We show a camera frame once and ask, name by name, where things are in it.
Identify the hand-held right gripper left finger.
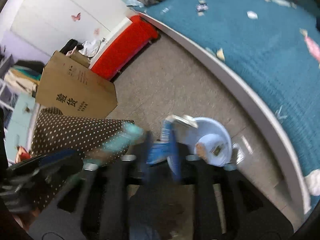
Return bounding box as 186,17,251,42
29,131,155,240

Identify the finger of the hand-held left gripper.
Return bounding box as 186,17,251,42
7,149,83,173

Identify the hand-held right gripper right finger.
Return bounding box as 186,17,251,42
167,131,293,240

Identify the blue white striped packet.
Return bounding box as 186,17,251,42
147,114,198,166

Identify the teal packet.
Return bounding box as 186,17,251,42
84,124,146,167

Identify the pale blue plastic bin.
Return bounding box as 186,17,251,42
170,116,233,167

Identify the small red item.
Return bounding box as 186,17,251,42
15,146,32,162

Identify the brown dotted cloth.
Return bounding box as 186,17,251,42
30,107,135,207

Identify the round white paper lid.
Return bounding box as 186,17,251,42
195,134,229,165

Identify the light blue cabinet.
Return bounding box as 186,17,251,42
4,92,41,161

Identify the printed cardboard box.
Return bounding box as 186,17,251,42
35,51,118,119

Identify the pile of clothes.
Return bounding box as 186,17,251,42
4,60,46,96

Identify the white framed bed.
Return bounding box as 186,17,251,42
130,5,313,216

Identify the red bench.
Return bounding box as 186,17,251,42
89,15,161,82

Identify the black bag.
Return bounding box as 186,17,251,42
59,39,84,55

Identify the white cloth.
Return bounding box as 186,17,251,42
78,39,102,58

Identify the white soft item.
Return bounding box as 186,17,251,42
304,169,320,196

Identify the bed with teal mattress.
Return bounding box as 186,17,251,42
139,0,320,178

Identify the white wardrobe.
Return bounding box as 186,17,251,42
10,0,136,58

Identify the light blue pillow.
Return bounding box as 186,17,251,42
126,0,146,8

